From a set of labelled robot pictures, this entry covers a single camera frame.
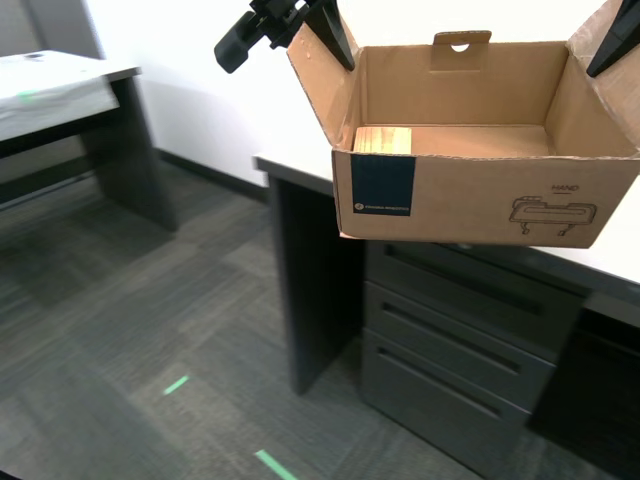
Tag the cardboard box black stripes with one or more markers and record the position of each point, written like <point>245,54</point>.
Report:
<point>475,200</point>

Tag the grey table dark legs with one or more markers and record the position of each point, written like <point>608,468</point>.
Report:
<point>135,150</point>

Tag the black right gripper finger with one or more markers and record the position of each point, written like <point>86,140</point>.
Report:
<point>620,40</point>

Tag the green floor tape strip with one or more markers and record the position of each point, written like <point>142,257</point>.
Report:
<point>176,385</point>
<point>275,465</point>

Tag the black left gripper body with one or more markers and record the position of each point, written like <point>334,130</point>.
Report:
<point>280,20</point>

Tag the light wooden block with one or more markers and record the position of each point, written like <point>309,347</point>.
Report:
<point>382,140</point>

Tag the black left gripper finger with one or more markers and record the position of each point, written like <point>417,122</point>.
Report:
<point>235,45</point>
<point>332,30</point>

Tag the faded green tape strip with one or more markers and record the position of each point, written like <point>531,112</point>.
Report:
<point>27,95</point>

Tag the white translucent table cover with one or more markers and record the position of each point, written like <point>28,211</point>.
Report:
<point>50,80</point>

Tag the dark side cabinet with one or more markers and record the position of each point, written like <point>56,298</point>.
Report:
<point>595,390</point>

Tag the white top dark desk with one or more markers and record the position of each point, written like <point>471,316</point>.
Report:
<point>315,275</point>

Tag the dark three drawer cabinet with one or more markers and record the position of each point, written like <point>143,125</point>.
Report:
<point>450,375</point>

